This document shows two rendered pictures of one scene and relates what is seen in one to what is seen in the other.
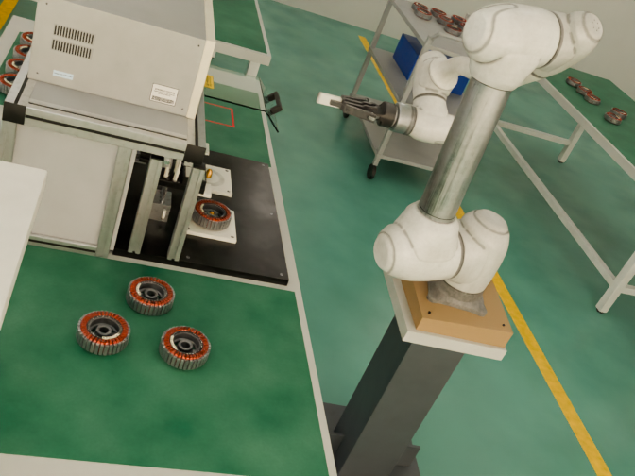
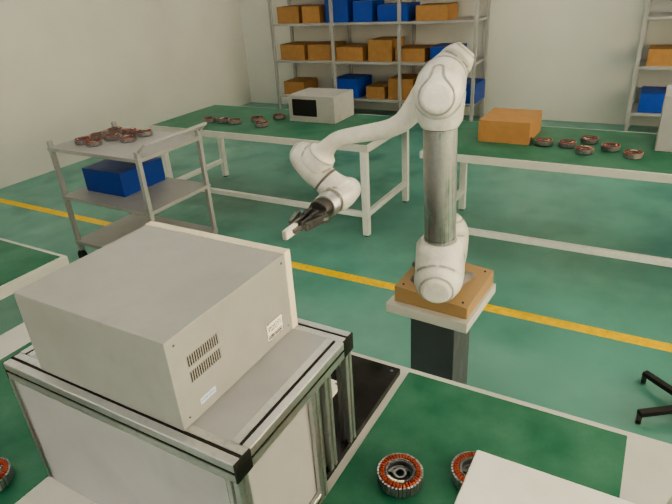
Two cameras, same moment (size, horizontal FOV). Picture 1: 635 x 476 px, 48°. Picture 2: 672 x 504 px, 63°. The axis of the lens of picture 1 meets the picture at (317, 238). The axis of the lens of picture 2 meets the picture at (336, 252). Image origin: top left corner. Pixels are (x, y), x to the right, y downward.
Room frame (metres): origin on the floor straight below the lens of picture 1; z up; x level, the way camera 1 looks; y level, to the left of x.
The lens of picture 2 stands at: (0.63, 1.00, 1.87)
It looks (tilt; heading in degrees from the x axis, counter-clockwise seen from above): 27 degrees down; 322
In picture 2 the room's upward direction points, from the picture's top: 4 degrees counter-clockwise
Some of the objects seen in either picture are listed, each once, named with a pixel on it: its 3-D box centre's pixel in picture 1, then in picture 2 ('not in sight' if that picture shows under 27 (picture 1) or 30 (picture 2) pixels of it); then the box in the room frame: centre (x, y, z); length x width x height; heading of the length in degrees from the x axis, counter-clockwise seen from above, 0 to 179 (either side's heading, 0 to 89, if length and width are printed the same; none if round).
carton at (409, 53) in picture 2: not in sight; (415, 53); (6.00, -4.76, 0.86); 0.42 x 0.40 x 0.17; 20
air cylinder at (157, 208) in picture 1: (160, 205); not in sight; (1.65, 0.44, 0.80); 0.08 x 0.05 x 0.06; 21
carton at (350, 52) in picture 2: not in sight; (355, 52); (6.84, -4.44, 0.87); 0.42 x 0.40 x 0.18; 20
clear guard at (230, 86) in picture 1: (226, 93); not in sight; (1.99, 0.42, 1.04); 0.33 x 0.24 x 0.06; 111
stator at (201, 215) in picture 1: (212, 214); not in sight; (1.70, 0.30, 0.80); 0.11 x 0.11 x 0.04
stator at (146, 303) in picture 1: (150, 296); (400, 474); (1.31, 0.32, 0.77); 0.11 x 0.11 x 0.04
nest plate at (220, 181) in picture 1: (207, 178); not in sight; (1.93, 0.39, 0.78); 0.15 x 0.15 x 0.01; 21
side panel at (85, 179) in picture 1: (59, 191); (284, 487); (1.37, 0.60, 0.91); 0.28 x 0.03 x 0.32; 111
